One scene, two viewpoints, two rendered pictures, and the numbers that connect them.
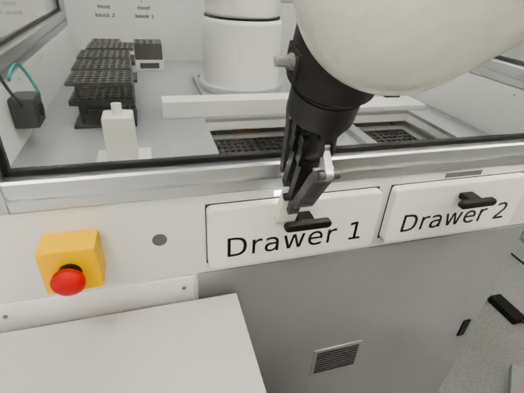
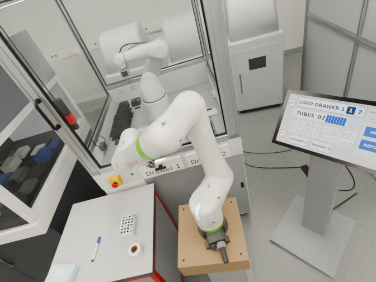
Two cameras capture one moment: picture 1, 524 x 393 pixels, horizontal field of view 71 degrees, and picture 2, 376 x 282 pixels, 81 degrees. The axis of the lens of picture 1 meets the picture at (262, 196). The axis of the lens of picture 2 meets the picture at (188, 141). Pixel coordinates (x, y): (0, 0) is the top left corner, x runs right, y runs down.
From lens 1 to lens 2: 1.05 m
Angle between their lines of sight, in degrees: 21
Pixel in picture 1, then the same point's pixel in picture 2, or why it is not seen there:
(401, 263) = (201, 170)
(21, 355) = (111, 199)
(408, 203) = (189, 158)
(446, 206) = not seen: hidden behind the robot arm
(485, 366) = (286, 196)
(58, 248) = (112, 179)
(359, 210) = (176, 161)
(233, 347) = (149, 195)
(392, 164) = (181, 149)
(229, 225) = (144, 170)
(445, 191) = not seen: hidden behind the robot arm
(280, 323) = (172, 188)
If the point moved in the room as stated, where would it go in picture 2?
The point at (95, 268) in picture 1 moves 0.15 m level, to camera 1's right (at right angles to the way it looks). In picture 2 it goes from (119, 182) to (139, 182)
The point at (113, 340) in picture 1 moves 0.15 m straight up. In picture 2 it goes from (127, 195) to (117, 182)
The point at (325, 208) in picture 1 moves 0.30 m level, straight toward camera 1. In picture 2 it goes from (166, 163) to (142, 201)
